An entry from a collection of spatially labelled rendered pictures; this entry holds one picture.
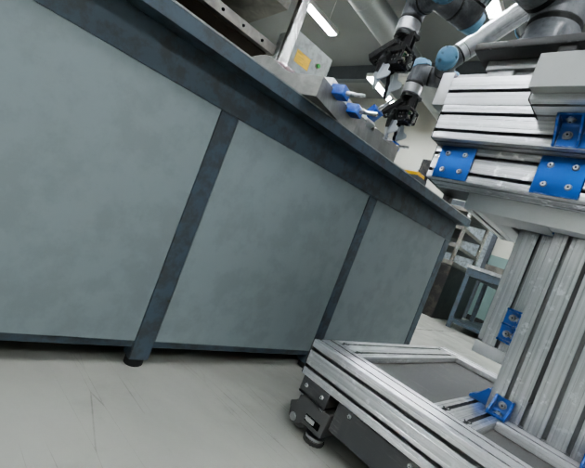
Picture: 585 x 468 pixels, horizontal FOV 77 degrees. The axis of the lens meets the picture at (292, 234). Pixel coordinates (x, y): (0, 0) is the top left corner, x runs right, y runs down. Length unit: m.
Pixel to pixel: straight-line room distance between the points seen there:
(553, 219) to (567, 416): 0.43
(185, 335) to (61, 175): 0.50
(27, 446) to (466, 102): 1.12
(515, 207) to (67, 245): 1.02
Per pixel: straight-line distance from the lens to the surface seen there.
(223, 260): 1.01
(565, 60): 0.89
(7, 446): 0.78
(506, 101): 1.02
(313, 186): 1.14
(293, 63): 2.21
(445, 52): 1.57
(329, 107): 1.05
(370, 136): 1.32
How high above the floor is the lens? 0.47
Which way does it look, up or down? 1 degrees down
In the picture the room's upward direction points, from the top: 21 degrees clockwise
